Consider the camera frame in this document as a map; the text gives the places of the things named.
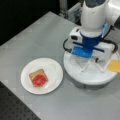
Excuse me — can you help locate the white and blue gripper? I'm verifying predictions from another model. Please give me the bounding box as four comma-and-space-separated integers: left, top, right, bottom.
69, 27, 112, 61

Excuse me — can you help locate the brown toast slice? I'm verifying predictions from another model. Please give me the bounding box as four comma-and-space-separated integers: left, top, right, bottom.
29, 69, 48, 84

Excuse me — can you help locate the red tomato piece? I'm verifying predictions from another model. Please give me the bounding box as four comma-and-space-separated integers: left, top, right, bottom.
33, 75, 47, 87

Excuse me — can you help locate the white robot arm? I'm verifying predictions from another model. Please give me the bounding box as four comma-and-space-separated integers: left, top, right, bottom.
70, 0, 120, 61

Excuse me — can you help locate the white divided round tray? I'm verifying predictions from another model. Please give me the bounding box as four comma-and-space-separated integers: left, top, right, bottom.
64, 52, 117, 86

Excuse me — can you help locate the yellow cheese slice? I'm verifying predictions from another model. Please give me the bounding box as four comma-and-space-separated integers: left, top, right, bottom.
107, 60, 120, 73

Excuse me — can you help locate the white paper plate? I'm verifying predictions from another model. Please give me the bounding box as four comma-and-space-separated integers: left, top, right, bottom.
21, 58, 63, 94

